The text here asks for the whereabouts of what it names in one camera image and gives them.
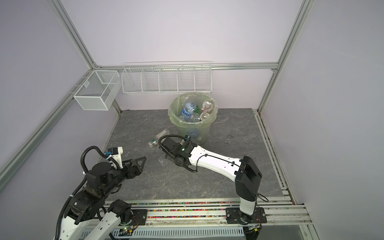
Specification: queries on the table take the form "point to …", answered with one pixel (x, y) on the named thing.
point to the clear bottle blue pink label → (187, 112)
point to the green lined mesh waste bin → (193, 114)
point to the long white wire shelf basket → (167, 77)
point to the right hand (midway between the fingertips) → (172, 158)
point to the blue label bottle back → (163, 160)
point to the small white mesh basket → (99, 90)
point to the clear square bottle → (154, 142)
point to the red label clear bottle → (207, 106)
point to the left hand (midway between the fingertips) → (139, 161)
